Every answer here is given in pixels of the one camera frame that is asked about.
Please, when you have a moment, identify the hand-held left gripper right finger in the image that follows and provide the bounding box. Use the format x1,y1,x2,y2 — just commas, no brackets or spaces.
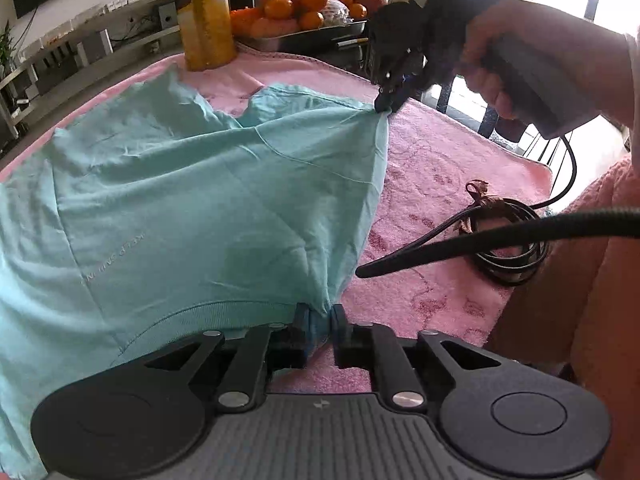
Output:
332,304,502,411

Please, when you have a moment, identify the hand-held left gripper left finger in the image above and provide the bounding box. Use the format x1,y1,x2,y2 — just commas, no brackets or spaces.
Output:
144,304,314,412

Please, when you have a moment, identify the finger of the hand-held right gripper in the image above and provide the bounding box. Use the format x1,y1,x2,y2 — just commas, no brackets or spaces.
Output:
375,72,401,112
387,57,429,113

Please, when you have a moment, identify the teal t-shirt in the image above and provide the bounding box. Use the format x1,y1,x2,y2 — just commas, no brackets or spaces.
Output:
0,67,392,480

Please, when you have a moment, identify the person's right hand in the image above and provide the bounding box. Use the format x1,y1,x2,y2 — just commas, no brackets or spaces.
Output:
462,2,634,127

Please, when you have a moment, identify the pink printed blanket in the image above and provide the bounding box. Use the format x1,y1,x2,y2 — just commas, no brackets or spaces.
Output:
0,42,557,396

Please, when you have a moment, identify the metal tray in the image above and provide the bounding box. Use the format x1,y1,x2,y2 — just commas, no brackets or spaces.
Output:
235,19,371,55

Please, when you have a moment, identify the pile of fruit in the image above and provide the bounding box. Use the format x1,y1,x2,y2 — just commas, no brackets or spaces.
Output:
230,0,389,39

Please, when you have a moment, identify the brown ribbon tie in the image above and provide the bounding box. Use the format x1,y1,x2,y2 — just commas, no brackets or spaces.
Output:
465,180,507,235

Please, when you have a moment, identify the orange juice bottle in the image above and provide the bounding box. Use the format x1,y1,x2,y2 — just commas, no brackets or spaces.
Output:
170,0,237,72

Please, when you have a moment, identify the grey audio box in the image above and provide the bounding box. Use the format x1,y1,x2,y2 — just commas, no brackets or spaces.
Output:
77,30,114,66

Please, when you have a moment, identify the grey TV stand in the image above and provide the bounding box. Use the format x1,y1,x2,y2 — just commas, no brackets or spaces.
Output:
0,0,183,131

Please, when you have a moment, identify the green potted plant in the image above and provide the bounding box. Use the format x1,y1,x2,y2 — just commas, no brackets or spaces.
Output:
0,22,17,79

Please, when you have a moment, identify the thick black cable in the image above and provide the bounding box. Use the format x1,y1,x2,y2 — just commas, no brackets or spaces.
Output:
356,208,640,279

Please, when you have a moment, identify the thin black coiled cable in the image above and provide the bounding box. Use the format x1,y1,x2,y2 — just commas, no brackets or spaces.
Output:
372,132,579,287

